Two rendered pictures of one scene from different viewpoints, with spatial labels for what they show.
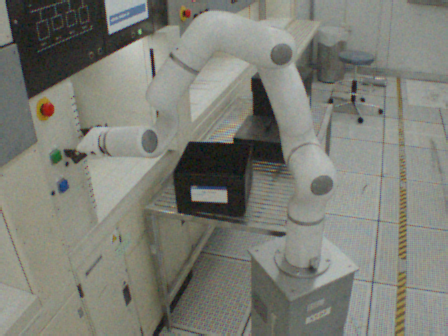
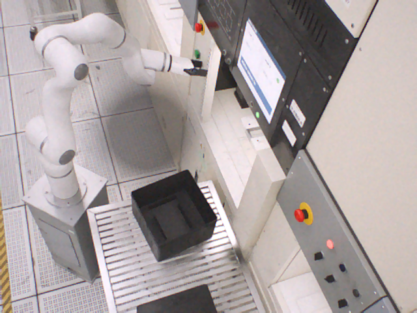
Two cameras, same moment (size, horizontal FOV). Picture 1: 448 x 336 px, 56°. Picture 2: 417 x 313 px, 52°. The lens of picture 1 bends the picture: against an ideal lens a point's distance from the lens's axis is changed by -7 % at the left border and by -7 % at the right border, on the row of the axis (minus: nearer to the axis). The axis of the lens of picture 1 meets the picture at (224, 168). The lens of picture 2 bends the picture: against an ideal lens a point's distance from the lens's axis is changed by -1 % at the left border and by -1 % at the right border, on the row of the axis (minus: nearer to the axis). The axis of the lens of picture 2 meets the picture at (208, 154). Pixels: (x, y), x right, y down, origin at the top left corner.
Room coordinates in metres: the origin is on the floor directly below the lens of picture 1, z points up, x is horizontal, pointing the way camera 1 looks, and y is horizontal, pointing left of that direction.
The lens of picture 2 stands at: (2.22, -0.55, 2.51)
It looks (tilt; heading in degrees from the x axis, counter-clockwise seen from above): 54 degrees down; 131
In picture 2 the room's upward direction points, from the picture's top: 11 degrees clockwise
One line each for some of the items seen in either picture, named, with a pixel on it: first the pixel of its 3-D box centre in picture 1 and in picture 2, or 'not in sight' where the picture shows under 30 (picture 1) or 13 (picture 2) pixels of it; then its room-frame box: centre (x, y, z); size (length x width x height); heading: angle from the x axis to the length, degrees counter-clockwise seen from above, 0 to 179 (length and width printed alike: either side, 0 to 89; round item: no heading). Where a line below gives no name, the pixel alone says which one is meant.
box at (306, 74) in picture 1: (282, 94); not in sight; (2.38, -0.35, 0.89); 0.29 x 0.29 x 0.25; 66
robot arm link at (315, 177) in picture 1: (311, 187); (49, 145); (1.12, -0.25, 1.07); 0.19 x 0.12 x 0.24; 6
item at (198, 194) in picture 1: (215, 176); (172, 214); (1.58, 0.04, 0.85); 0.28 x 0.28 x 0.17; 79
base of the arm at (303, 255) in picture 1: (304, 237); (62, 178); (1.15, -0.25, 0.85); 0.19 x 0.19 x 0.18
